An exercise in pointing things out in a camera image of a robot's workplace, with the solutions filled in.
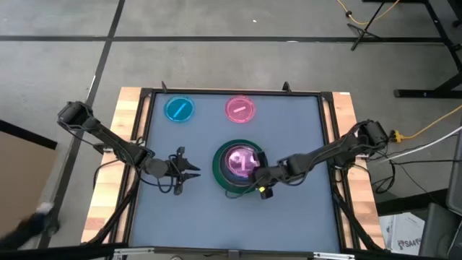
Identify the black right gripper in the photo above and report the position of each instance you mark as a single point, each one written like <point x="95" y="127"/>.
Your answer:
<point x="272" y="172"/>

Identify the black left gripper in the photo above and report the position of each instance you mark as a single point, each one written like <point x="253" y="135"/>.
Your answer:
<point x="179" y="169"/>

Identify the pink translucent plastic plate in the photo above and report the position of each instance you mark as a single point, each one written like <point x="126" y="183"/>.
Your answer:
<point x="232" y="115"/>
<point x="238" y="159"/>

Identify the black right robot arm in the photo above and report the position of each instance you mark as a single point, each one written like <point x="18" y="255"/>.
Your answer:
<point x="317" y="153"/>

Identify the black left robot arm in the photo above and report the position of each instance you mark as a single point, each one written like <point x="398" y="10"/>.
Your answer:
<point x="108" y="139"/>

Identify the large green plastic plate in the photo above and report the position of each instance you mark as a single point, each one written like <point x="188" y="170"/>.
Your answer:
<point x="217" y="166"/>

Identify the grey-blue table mat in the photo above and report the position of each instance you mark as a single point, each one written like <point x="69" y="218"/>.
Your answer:
<point x="216" y="224"/>

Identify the blue translucent plastic plate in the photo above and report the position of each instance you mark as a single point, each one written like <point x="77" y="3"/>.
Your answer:
<point x="171" y="115"/>

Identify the black rig crossbar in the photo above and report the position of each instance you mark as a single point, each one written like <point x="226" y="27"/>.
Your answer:
<point x="72" y="251"/>

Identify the white printed cardboard box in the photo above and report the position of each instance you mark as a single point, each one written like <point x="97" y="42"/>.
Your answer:
<point x="400" y="234"/>

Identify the brown cardboard panel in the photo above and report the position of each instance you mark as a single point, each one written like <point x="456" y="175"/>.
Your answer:
<point x="21" y="173"/>

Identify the black tripod stand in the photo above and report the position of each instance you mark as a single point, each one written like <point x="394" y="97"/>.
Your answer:
<point x="362" y="31"/>

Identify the person's foot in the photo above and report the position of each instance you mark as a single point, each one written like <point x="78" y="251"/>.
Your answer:
<point x="21" y="231"/>

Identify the black standing desk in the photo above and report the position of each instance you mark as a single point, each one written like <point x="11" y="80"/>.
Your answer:
<point x="426" y="93"/>

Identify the dark grey chair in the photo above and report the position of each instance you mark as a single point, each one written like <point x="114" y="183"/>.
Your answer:
<point x="440" y="231"/>

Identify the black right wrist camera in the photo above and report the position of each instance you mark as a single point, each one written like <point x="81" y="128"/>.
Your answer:
<point x="266" y="193"/>

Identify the black frame bracket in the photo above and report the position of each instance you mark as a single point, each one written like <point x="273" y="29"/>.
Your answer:
<point x="287" y="86"/>
<point x="164" y="86"/>

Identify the silver metal bracket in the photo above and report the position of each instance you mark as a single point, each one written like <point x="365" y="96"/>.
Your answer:
<point x="133" y="251"/>
<point x="334" y="255"/>

